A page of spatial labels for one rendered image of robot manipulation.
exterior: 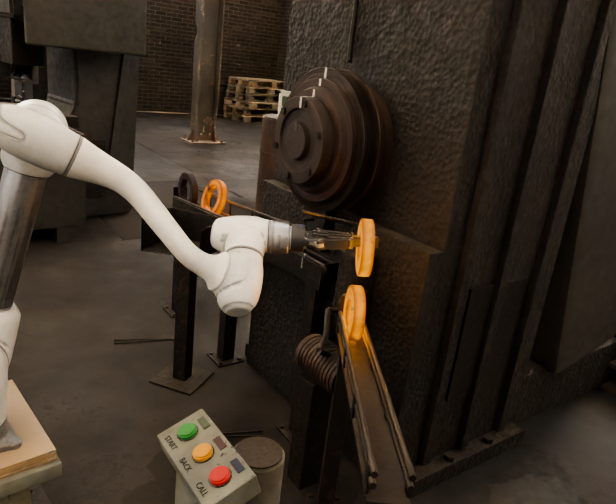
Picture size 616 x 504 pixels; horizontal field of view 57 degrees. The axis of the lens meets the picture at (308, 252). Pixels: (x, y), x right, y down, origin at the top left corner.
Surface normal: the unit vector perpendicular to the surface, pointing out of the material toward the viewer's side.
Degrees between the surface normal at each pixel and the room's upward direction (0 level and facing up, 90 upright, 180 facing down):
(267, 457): 0
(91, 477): 0
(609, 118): 90
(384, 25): 90
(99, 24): 90
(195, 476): 20
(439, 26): 90
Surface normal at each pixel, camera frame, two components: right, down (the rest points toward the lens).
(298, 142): -0.81, 0.10
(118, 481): 0.11, -0.94
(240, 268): 0.48, -0.48
